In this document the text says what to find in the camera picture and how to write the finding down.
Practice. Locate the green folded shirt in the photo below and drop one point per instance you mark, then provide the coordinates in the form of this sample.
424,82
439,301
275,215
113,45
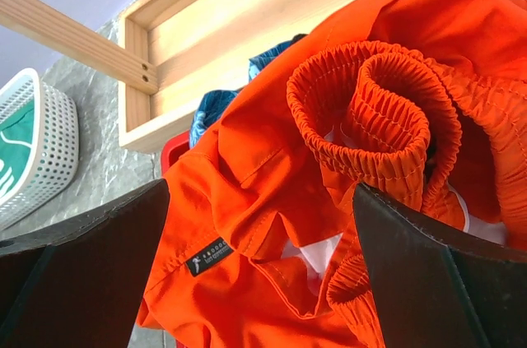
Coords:
16,140

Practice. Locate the orange shorts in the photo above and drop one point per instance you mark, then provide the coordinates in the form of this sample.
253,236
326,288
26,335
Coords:
422,99

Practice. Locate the blue patterned shorts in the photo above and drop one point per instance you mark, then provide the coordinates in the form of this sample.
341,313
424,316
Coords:
214,103

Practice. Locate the red plastic tray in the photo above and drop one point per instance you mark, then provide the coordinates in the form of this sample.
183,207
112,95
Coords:
173,150

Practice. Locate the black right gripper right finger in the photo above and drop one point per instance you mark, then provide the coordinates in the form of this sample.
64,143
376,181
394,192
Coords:
435,286

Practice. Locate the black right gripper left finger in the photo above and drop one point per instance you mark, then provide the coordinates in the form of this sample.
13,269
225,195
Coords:
79,283

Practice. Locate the white perforated plastic basket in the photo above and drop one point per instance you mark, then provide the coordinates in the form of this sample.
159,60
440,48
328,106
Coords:
54,152

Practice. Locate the wooden hanger rack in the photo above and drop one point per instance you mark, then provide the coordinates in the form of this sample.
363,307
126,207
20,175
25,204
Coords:
170,52

